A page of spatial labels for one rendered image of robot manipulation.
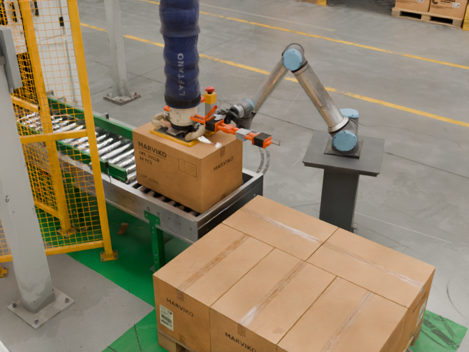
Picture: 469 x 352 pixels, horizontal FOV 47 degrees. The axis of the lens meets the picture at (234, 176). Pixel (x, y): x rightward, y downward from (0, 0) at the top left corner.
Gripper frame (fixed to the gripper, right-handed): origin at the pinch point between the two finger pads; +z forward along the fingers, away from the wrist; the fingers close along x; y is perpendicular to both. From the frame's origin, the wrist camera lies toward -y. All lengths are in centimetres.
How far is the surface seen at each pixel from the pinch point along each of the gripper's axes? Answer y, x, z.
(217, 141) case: 1.0, -12.6, -2.0
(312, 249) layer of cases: -78, -52, 8
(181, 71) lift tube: 20.5, 30.8, 7.8
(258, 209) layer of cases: -30, -52, -6
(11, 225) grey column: 59, -41, 110
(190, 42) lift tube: 17, 48, 3
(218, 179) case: -6.3, -33.6, 5.9
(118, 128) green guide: 116, -48, -21
